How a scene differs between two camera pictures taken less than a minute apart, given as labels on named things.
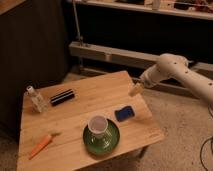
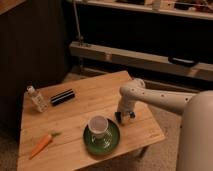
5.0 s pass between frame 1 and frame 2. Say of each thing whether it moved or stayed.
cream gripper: moved
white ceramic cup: stayed
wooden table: stayed
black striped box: stayed
